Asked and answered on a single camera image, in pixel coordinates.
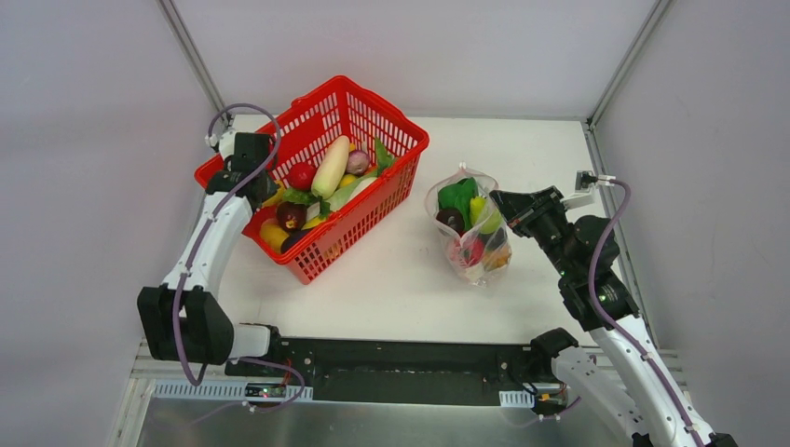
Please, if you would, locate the toy pineapple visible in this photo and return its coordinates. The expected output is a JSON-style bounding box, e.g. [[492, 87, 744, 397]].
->
[[483, 243, 512, 272]]

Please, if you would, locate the purple onion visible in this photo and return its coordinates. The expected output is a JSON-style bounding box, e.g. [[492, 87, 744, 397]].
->
[[346, 149, 371, 176]]

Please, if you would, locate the purple eggplant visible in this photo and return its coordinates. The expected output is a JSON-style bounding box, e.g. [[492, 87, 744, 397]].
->
[[280, 229, 311, 254]]

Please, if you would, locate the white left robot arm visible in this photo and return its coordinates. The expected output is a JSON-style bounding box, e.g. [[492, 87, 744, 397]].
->
[[137, 132, 284, 377]]

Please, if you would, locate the yellow mango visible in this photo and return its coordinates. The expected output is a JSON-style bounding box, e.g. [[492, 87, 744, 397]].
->
[[259, 219, 290, 254]]

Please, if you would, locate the clear zip top bag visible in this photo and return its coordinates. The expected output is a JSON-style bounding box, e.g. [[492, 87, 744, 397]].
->
[[424, 162, 512, 288]]

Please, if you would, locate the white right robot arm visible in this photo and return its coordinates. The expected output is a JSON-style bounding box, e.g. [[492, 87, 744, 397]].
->
[[489, 187, 737, 446]]

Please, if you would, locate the yellow lemon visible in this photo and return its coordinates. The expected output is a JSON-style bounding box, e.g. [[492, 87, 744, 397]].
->
[[338, 173, 358, 188]]

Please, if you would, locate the green leaf sprig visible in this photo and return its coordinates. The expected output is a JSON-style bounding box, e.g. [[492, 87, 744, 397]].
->
[[374, 138, 396, 177]]

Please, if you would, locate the large white radish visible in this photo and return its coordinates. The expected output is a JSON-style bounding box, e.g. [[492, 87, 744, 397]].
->
[[311, 135, 350, 199]]

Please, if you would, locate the white chinese cabbage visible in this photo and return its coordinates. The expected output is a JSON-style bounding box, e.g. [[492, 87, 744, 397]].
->
[[327, 174, 377, 212]]

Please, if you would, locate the dark red round fruit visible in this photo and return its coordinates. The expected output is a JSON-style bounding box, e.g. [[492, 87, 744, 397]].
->
[[276, 201, 307, 233]]

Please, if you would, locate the aluminium frame rail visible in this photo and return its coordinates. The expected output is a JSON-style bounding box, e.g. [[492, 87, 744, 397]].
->
[[131, 338, 688, 389]]

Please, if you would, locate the green parsley sprig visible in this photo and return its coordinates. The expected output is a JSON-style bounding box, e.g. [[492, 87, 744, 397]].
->
[[282, 188, 331, 218]]

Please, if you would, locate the green leafy bok choy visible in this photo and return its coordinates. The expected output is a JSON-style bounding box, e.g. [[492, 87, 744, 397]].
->
[[437, 177, 478, 227]]

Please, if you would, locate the dark purple round fruit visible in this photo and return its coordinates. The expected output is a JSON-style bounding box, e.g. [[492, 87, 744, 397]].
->
[[436, 208, 466, 236]]

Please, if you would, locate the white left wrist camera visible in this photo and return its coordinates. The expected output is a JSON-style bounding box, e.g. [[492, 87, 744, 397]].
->
[[205, 128, 237, 161]]

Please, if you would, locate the red plastic shopping basket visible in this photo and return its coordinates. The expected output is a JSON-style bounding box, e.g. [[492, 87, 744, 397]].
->
[[195, 75, 429, 283]]

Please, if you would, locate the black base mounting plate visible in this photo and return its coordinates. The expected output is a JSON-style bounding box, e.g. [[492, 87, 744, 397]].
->
[[225, 337, 560, 406]]

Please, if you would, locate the green pear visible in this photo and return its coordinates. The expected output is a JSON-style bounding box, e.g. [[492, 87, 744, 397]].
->
[[470, 196, 502, 235]]

